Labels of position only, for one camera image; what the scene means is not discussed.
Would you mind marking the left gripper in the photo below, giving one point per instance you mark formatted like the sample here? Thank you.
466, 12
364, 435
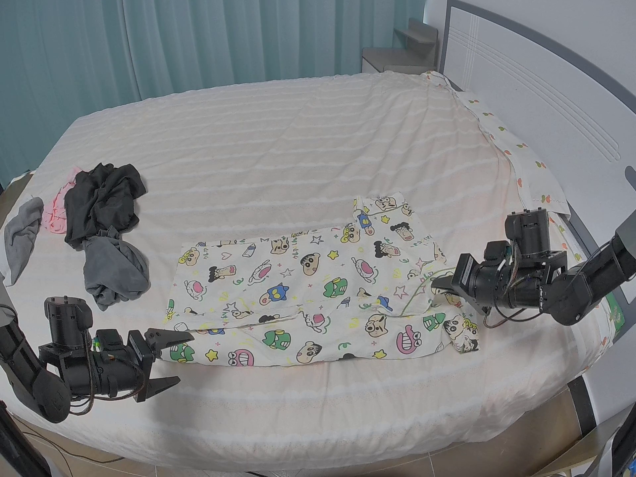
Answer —
119, 370

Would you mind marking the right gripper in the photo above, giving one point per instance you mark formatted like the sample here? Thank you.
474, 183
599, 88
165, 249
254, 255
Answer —
489, 286

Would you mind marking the white printed pyjama top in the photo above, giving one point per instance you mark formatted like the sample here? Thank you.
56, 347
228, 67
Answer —
298, 276

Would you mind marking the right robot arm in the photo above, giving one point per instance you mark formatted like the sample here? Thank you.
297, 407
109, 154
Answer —
576, 291

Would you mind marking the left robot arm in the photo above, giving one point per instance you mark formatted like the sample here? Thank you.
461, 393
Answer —
30, 375

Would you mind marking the bed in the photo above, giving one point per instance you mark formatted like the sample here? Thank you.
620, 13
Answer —
323, 157

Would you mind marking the dark grey garment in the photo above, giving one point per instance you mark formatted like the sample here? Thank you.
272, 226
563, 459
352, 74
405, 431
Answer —
114, 271

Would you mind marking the black garment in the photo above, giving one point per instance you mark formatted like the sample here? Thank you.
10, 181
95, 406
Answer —
99, 201

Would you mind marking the pink garment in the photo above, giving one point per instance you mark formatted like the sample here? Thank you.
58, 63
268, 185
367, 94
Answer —
54, 216

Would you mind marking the grey and white garment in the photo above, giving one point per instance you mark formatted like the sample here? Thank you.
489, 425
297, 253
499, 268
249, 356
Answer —
22, 236

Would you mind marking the grey bedside table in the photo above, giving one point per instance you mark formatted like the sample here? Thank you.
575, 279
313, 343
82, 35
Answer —
397, 57
596, 445

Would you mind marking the blue-green curtain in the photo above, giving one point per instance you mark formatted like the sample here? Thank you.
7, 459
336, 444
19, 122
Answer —
198, 33

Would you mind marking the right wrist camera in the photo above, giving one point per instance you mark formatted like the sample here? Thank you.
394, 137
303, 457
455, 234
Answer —
498, 254

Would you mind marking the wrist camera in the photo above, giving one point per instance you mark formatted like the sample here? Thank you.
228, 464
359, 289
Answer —
110, 341
498, 254

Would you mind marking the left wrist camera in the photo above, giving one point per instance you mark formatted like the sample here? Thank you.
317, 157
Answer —
110, 341

